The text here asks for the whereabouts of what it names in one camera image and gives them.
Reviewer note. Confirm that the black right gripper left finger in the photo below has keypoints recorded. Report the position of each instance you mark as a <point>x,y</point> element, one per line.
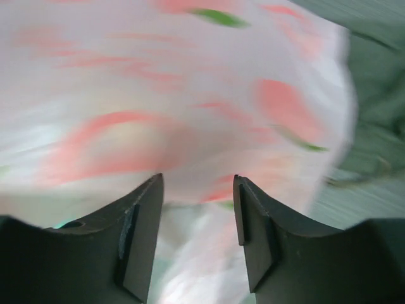
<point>104,257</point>

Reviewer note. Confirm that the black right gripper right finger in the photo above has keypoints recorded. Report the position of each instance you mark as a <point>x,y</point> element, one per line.
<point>291,258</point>

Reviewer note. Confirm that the olive green cloth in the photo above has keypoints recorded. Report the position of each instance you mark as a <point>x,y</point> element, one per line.
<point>376,63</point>

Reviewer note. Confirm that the pink plastic bag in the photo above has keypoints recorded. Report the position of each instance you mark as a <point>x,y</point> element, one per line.
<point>97,96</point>

